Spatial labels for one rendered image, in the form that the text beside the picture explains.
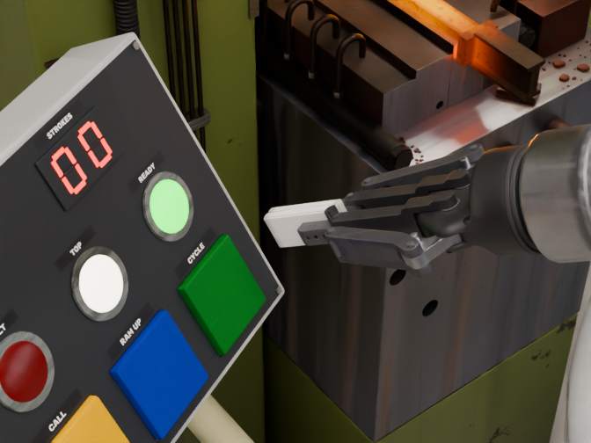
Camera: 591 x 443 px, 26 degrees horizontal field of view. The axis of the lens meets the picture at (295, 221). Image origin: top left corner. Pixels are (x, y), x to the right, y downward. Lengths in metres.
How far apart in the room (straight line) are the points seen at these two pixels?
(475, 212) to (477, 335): 0.83
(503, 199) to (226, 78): 0.61
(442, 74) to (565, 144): 0.59
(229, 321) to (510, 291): 0.64
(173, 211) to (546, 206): 0.36
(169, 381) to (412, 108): 0.50
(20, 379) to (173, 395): 0.15
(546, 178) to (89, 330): 0.38
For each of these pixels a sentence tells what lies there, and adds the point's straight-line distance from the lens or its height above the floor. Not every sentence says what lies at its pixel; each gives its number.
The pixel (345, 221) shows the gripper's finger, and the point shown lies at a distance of 0.94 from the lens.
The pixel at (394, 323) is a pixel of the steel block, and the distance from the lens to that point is 1.52.
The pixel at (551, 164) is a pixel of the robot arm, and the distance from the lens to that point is 0.83.
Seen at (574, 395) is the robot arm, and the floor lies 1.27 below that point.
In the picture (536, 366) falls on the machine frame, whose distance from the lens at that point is 1.87.
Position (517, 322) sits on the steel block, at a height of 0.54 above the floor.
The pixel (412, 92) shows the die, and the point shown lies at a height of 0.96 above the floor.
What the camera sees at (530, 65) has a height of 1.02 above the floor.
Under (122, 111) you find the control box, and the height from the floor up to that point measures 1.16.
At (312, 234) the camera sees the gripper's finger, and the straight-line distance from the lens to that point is 0.96.
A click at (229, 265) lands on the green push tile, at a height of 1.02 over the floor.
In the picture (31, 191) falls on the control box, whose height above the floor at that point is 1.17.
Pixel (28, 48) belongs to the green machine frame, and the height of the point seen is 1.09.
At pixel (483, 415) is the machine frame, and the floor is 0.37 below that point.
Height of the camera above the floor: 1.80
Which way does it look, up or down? 43 degrees down
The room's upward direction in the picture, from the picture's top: straight up
